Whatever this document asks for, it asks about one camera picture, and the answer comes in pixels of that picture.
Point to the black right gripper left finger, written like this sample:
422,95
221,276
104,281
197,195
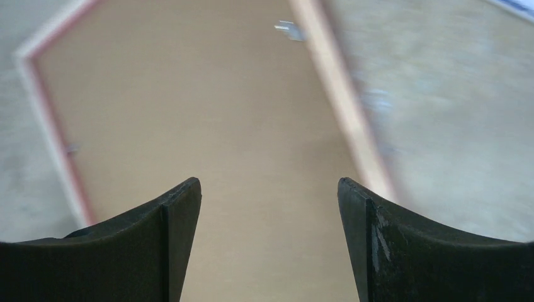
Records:
139,255

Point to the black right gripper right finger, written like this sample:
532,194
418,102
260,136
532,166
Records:
399,255

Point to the pink picture frame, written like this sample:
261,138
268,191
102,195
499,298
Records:
325,52

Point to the brown cardboard backing board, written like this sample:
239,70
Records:
146,94

